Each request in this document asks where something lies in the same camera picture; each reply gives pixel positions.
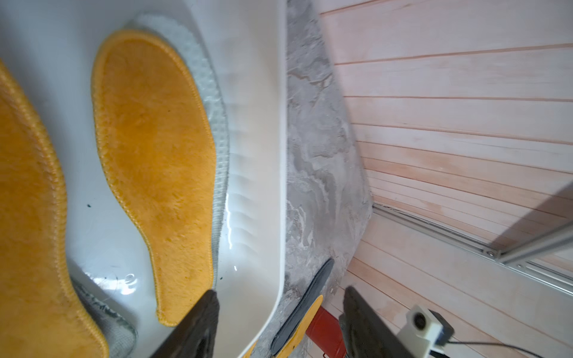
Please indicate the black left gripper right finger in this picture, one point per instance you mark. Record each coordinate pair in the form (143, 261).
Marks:
(364, 333)

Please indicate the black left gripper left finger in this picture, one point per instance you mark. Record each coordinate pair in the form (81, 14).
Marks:
(195, 336)

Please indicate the yellow insole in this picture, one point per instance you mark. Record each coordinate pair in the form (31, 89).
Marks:
(41, 314)
(159, 159)
(300, 333)

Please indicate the white plastic storage box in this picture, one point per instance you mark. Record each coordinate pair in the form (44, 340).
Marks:
(50, 46)

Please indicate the red pencil cup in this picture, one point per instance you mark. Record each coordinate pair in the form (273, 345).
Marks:
(325, 332)

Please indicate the dark grey insole right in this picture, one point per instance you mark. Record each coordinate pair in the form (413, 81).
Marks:
(311, 293)

